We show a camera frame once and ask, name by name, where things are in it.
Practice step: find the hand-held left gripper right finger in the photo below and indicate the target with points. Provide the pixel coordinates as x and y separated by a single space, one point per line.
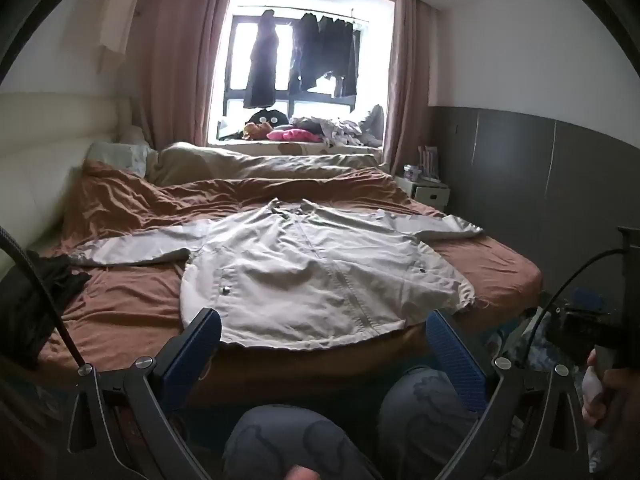
455 365

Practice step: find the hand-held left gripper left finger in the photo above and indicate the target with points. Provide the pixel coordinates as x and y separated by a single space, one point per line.
192 355

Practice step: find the beige jacket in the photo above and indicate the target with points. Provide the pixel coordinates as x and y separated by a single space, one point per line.
300 285

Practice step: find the pile of light clothes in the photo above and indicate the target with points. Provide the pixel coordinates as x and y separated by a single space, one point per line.
340 132

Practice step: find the person's right hand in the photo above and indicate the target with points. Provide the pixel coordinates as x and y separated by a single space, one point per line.
625 395

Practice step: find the person's left hand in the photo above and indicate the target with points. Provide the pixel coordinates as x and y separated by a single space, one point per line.
305 474

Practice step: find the blue printed bed sheet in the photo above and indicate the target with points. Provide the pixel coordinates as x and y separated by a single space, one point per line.
505 345

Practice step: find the bed with brown sheet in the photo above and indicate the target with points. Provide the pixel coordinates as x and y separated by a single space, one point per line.
125 310

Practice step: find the person's left leg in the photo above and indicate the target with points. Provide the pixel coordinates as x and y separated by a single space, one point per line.
280 435

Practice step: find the black cloth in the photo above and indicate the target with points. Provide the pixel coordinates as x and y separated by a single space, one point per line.
30 300

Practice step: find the white nightstand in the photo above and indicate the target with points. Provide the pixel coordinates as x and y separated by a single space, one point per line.
425 195

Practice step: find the beige blanket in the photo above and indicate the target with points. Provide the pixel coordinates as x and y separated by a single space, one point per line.
225 162

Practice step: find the small patterned box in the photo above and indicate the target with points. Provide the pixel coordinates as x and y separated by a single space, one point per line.
413 171

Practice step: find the upright books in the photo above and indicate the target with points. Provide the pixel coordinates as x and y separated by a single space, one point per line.
429 160

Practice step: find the white pillow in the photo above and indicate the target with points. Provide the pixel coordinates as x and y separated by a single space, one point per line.
117 152
132 135

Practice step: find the brown plush toy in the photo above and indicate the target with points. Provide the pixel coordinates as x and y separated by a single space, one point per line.
255 131

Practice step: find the pink cloth by window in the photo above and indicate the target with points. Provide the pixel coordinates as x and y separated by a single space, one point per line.
295 135

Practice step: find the cream padded headboard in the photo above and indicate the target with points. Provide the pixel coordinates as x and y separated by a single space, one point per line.
40 160

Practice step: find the black plush toy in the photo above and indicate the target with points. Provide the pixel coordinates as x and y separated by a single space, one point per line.
270 117

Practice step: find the grey pillow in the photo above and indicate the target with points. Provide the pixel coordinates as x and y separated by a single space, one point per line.
372 125

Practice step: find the pink curtain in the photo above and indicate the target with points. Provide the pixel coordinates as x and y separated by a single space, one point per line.
185 60
410 85

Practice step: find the dark hanging coat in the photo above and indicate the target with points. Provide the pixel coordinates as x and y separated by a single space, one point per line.
261 60

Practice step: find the dark hanging garment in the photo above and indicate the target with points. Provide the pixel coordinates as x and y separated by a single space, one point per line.
305 50
337 50

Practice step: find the cloth-covered air conditioner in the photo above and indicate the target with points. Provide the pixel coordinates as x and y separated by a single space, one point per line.
117 20

